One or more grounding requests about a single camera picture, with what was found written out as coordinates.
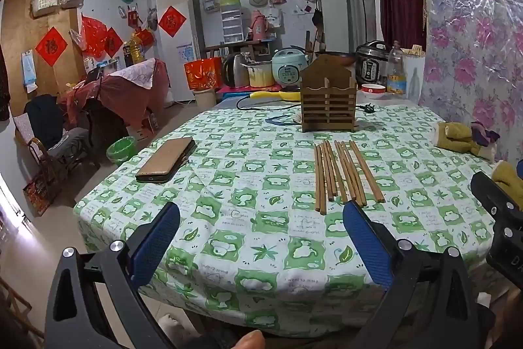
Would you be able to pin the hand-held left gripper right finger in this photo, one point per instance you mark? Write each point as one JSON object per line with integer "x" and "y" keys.
{"x": 367, "y": 242}

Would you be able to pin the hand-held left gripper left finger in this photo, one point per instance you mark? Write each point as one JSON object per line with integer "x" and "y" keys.
{"x": 153, "y": 242}

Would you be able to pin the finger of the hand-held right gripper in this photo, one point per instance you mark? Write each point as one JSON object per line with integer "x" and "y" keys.
{"x": 490, "y": 189}

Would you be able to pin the pile of wooden chopsticks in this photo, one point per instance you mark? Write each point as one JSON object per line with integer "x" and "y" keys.
{"x": 323, "y": 189}

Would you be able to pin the wooden chopstick holder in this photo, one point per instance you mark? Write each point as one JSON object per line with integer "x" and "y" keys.
{"x": 327, "y": 107}

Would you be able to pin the person's left hand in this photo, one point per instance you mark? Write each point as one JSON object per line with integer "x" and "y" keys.
{"x": 250, "y": 341}

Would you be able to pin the mustard plush cloth purple trim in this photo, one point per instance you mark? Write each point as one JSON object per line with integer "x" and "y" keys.
{"x": 453, "y": 136}

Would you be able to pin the brown phone wallet case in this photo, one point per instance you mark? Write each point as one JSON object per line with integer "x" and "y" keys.
{"x": 163, "y": 163}

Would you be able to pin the green plastic basket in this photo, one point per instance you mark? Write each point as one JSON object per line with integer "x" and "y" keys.
{"x": 121, "y": 150}

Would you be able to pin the green patterned tablecloth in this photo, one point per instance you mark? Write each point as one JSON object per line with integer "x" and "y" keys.
{"x": 253, "y": 185}

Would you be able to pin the red patterned box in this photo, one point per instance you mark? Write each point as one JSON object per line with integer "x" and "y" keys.
{"x": 39, "y": 195}

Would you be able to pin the rattan chair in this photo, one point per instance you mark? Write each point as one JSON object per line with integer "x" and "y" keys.
{"x": 41, "y": 157}

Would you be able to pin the clear bottle yellow label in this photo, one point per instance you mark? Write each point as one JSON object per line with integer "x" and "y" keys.
{"x": 396, "y": 81}

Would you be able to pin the white tissue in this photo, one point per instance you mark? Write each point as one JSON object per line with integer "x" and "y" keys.
{"x": 294, "y": 119}

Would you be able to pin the red cloth cover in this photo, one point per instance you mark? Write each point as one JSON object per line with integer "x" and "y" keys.
{"x": 122, "y": 95}

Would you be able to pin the red and white bowl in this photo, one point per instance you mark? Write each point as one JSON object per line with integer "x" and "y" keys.
{"x": 374, "y": 89}

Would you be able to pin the white bin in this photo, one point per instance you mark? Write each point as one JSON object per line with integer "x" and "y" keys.
{"x": 204, "y": 97}

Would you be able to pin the floral plastic sheet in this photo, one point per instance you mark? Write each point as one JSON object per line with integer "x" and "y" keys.
{"x": 470, "y": 26}

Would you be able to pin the black jacket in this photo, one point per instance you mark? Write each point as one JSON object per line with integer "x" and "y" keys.
{"x": 43, "y": 120}

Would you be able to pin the white patterned cloth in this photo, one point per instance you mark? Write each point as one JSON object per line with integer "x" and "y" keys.
{"x": 137, "y": 75}

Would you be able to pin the pink mat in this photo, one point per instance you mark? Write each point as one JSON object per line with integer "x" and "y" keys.
{"x": 229, "y": 89}

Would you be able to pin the black pressure cooker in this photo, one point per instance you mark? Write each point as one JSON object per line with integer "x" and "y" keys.
{"x": 369, "y": 67}

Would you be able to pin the red gift bag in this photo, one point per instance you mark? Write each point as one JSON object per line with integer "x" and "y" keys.
{"x": 202, "y": 75}

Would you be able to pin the white refrigerator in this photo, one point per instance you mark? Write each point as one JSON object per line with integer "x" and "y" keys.
{"x": 167, "y": 67}

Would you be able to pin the steel electric kettle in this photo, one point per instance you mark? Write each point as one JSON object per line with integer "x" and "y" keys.
{"x": 233, "y": 71}

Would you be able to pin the light blue rice cooker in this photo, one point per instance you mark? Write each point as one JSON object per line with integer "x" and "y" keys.
{"x": 286, "y": 71}

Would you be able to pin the yellow cooking oil bottle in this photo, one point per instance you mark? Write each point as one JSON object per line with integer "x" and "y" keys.
{"x": 137, "y": 48}

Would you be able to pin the cream yellow pot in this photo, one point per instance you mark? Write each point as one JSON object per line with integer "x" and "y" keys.
{"x": 259, "y": 78}

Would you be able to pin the small red diamond poster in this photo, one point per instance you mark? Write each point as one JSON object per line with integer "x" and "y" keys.
{"x": 113, "y": 42}

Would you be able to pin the leaning wooden boards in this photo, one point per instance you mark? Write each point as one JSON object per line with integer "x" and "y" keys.
{"x": 309, "y": 42}

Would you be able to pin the blue white hanging packet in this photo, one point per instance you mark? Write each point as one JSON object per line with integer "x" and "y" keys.
{"x": 29, "y": 71}

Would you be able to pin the wooden side table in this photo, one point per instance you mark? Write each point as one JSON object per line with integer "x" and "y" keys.
{"x": 233, "y": 45}

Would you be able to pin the red plastic bag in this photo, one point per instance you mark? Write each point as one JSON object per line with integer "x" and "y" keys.
{"x": 92, "y": 32}

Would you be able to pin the black hanging utensil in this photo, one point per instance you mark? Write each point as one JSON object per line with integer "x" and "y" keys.
{"x": 318, "y": 18}

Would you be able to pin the clear plastic drawer unit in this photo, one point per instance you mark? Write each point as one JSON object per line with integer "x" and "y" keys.
{"x": 232, "y": 26}

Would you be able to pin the white printed bag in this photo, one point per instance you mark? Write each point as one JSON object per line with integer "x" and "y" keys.
{"x": 274, "y": 18}

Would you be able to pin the pink thermos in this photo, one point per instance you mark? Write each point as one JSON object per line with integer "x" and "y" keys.
{"x": 258, "y": 24}

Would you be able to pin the green plastic lid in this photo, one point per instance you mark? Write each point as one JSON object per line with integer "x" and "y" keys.
{"x": 229, "y": 1}

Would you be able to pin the brown wooden door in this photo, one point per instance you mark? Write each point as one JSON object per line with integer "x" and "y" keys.
{"x": 16, "y": 30}

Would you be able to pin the white woven handbag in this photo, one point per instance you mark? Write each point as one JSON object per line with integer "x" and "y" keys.
{"x": 45, "y": 3}

